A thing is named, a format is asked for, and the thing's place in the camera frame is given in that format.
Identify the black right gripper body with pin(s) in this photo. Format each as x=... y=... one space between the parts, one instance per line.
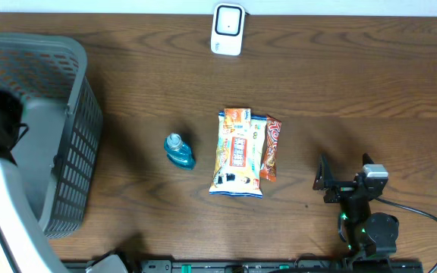
x=341 y=190

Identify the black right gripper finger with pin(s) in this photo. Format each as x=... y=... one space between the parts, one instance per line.
x=324 y=178
x=366 y=159

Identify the orange brown candy bar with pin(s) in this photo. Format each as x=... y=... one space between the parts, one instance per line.
x=269 y=167

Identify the large yellow snack bag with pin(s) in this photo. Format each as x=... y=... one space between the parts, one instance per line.
x=238 y=159

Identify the blue mouthwash bottle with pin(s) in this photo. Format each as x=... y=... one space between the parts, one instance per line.
x=178 y=152

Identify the small orange snack pack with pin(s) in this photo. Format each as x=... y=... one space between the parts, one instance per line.
x=237 y=119

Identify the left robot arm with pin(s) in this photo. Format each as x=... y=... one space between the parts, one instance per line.
x=23 y=245

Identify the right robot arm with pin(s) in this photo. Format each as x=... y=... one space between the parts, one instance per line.
x=369 y=235

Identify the white barcode scanner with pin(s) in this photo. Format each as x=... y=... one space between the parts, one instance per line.
x=227 y=29

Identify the grey plastic shopping basket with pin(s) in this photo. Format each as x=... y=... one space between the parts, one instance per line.
x=63 y=123

